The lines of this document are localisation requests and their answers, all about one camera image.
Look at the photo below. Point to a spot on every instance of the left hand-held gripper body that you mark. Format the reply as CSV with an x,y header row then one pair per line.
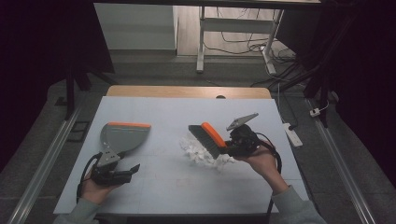
x,y
107,160

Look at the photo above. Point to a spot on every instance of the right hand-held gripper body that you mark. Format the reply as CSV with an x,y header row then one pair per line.
x,y
244,140

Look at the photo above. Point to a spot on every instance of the grey dustpan with orange edge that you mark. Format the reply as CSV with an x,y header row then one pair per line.
x,y
124,137

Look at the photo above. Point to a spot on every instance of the orange brush with grey bristles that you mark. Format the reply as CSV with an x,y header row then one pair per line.
x,y
207,137

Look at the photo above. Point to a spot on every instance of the heap of white paper scraps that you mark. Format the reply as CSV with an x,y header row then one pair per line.
x,y
196,152

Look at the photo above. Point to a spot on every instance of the person's right hand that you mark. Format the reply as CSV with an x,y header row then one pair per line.
x,y
264,161

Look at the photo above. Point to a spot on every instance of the person's left hand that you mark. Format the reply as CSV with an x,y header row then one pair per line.
x,y
95,193

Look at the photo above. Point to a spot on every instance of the white power strip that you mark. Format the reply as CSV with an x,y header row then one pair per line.
x,y
293,135

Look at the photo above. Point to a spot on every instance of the pale grey board mat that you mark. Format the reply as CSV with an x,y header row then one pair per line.
x,y
162,112

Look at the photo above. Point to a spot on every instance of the wooden table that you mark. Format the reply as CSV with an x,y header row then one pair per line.
x,y
186,92

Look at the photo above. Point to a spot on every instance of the small white plug adapter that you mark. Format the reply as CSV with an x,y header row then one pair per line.
x,y
315,112

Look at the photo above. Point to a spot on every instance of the black metal stand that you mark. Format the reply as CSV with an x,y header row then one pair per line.
x,y
323,93
70,93

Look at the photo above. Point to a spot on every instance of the dark curtain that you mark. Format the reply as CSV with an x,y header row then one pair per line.
x,y
37,62
367,77

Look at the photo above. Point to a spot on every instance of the grey cabinet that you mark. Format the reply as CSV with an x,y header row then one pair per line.
x,y
137,28

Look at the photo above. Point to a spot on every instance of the black rectangular floor frame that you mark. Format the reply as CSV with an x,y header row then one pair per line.
x,y
71,136

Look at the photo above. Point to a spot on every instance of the aluminium floor rail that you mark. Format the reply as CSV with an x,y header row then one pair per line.
x,y
46,161
342,165

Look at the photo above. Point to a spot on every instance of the white metal desk frame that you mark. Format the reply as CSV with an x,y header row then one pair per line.
x,y
236,25

